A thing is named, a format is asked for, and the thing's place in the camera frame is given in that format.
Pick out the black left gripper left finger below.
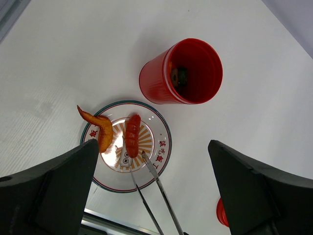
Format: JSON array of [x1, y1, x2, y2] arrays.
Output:
[[0, 139, 99, 235]]

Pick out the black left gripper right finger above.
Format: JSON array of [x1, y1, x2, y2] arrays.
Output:
[[208, 140, 313, 235]]

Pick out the stainless steel tongs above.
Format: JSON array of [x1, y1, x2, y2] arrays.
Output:
[[122, 117, 185, 235]]

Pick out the red grilled sausage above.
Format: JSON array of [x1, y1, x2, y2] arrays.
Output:
[[125, 114, 141, 158]]

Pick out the black seaweed sushi roll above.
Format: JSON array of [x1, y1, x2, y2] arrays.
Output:
[[171, 67, 188, 88]]

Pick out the red cylindrical lunch container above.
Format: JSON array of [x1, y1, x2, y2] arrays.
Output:
[[139, 38, 223, 105]]

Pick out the red round lid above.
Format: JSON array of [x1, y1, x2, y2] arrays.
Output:
[[216, 198, 229, 227]]

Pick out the white plate with red print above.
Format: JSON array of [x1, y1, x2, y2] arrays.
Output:
[[92, 100, 172, 193]]

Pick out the orange fried chicken wing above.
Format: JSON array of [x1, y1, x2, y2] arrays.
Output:
[[77, 105, 113, 154]]

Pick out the aluminium front rail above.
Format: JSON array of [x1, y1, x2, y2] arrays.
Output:
[[78, 209, 159, 235]]

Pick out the aluminium left frame post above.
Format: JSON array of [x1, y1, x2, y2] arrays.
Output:
[[0, 0, 31, 43]]

